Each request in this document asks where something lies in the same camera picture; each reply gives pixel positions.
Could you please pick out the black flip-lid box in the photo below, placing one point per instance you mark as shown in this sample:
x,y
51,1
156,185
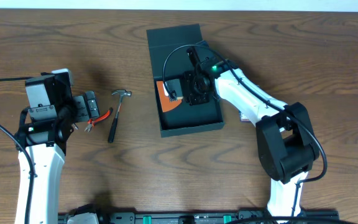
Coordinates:
x,y
184,119

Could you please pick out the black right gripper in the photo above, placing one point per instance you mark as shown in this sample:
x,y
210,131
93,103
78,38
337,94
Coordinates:
x,y
196,99

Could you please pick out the red handled pliers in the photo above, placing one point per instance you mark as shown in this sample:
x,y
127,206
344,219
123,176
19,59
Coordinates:
x,y
92,122

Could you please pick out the blue red tool pack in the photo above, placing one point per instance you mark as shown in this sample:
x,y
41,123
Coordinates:
x,y
243,117

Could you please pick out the orange scraper wooden handle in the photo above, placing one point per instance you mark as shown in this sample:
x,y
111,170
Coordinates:
x,y
165,102

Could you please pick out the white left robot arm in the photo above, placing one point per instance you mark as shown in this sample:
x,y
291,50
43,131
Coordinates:
x,y
44,129

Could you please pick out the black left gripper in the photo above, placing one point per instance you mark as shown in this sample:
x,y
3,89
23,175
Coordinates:
x,y
81,109

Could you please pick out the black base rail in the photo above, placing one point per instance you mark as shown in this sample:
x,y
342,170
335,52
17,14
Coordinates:
x,y
156,218

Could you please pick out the steel claw hammer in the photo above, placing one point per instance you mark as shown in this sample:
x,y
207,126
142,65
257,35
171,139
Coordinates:
x,y
121,93

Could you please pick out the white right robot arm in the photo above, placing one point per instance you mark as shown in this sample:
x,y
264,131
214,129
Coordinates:
x,y
285,138

